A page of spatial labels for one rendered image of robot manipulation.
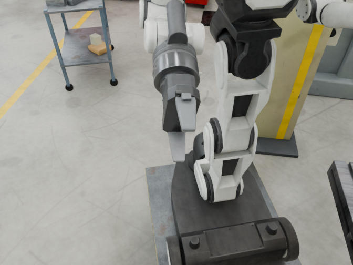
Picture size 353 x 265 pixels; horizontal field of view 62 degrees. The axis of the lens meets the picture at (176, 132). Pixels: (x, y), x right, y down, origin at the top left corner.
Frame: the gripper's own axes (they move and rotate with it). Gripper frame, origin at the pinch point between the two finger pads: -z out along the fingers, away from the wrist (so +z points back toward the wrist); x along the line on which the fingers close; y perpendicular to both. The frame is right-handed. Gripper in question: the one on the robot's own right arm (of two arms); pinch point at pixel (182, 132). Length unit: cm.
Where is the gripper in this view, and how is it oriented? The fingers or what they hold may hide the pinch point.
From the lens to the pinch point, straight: 50.1
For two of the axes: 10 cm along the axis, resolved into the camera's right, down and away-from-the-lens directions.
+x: 1.3, -5.2, -8.5
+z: -0.8, -8.6, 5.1
